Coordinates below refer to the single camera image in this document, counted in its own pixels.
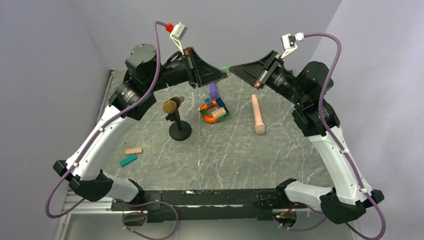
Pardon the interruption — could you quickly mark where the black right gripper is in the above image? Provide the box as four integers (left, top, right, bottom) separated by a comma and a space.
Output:
230, 49, 308, 107

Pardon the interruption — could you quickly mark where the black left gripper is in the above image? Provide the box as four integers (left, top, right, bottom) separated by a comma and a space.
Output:
146, 46, 228, 93

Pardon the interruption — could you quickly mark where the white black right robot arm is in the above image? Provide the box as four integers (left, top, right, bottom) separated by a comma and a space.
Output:
229, 51, 384, 224

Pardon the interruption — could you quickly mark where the purple cylinder toy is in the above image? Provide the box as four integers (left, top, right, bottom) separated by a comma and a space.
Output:
209, 83, 220, 99

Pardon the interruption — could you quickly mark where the beige wooden pestle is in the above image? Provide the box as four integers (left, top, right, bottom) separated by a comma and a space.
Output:
251, 94, 266, 135

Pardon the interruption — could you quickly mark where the gold microphone on black stand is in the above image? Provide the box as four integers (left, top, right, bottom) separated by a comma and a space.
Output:
162, 96, 192, 141

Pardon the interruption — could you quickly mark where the tan wooden block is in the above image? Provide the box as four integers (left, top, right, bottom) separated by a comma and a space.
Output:
125, 147, 143, 156

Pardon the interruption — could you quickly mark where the teal wooden block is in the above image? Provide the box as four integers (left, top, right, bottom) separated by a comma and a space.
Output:
119, 153, 138, 167

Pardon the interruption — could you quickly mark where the colourful toy block ring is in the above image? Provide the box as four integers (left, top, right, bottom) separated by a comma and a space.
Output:
199, 96, 231, 125

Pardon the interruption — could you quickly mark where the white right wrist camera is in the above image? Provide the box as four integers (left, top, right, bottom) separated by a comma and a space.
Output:
280, 32, 305, 59

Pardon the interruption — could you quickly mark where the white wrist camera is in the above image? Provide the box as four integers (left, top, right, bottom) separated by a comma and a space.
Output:
280, 32, 305, 59
165, 21, 188, 55

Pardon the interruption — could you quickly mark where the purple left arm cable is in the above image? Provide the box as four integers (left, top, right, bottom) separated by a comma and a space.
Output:
44, 20, 168, 220

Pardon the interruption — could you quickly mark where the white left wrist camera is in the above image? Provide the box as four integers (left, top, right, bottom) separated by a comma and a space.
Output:
165, 21, 188, 55

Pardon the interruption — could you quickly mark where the black table front rail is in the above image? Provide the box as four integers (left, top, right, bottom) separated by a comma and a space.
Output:
111, 188, 305, 223

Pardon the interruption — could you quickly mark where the aluminium frame rail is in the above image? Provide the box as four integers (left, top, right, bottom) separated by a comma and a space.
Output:
53, 197, 130, 240

